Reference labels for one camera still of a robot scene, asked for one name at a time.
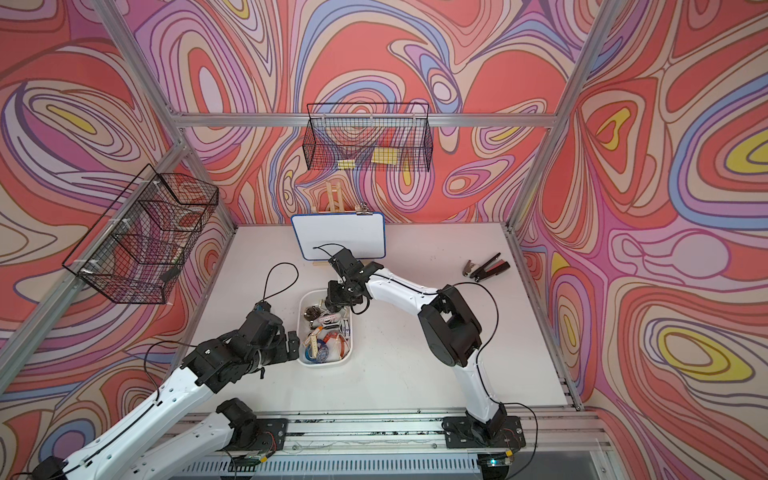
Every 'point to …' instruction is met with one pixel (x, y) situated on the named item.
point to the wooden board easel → (341, 207)
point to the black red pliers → (487, 269)
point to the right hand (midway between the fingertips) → (334, 307)
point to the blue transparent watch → (322, 352)
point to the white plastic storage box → (323, 337)
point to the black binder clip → (364, 210)
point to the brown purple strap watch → (312, 313)
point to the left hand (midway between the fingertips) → (290, 345)
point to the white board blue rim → (321, 235)
